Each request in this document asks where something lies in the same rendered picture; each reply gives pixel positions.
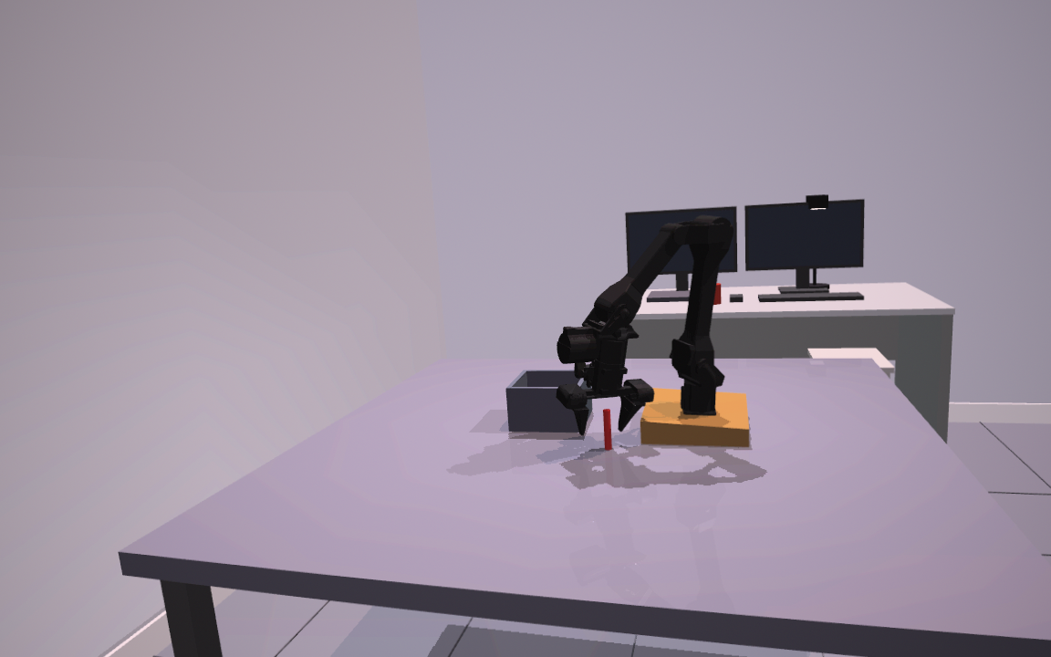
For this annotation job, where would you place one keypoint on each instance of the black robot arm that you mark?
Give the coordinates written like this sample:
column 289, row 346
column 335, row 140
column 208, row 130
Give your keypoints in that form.
column 709, row 238

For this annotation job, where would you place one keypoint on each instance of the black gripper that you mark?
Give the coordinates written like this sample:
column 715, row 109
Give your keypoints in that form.
column 607, row 383

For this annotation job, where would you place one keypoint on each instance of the red peg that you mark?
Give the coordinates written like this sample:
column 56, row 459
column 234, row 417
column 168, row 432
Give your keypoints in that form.
column 607, row 429

